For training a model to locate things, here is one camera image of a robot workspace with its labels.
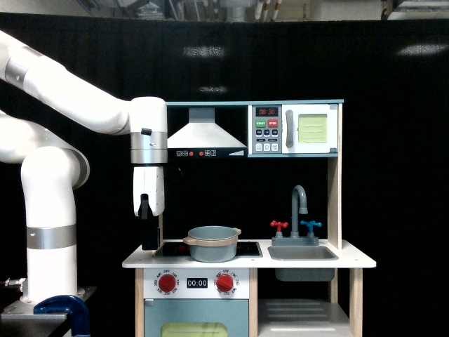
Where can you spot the black toy stovetop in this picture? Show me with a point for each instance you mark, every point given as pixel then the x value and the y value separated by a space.
pixel 173 249

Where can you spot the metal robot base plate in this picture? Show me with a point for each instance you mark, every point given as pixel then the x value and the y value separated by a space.
pixel 23 308

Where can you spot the blue tap handle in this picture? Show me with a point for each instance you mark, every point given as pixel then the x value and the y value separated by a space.
pixel 310 225

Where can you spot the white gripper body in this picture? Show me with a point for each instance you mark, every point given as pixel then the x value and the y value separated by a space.
pixel 148 180

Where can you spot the red tap handle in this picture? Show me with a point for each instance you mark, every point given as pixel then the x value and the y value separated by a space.
pixel 279 225

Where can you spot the toy microwave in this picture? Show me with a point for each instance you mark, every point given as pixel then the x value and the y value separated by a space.
pixel 293 130

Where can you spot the right red oven knob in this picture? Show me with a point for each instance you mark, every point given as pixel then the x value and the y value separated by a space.
pixel 224 283

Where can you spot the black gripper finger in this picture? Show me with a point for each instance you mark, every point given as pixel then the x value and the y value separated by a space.
pixel 149 225

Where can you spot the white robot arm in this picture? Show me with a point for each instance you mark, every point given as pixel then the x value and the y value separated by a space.
pixel 51 169

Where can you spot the grey range hood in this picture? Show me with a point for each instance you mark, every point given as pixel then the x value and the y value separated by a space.
pixel 203 138

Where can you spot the left red oven knob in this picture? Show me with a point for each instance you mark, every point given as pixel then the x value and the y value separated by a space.
pixel 167 283

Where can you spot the wooden toy kitchen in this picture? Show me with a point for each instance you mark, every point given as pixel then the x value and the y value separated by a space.
pixel 248 193

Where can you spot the grey toy sink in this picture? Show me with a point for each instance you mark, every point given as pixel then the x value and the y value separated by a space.
pixel 303 254

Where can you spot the blue toy oven door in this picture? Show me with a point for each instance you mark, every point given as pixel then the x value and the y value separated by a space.
pixel 196 317

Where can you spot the black backdrop curtain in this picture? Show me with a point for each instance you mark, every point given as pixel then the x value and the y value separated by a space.
pixel 393 77

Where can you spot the grey-blue toy pot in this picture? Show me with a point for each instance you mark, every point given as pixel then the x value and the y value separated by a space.
pixel 212 244

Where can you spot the blue C-clamp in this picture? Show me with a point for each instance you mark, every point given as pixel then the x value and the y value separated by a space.
pixel 73 306

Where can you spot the grey toy faucet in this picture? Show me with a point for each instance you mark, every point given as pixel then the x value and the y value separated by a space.
pixel 299 207

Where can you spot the red oven knob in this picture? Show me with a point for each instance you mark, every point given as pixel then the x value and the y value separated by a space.
pixel 224 283
pixel 167 283

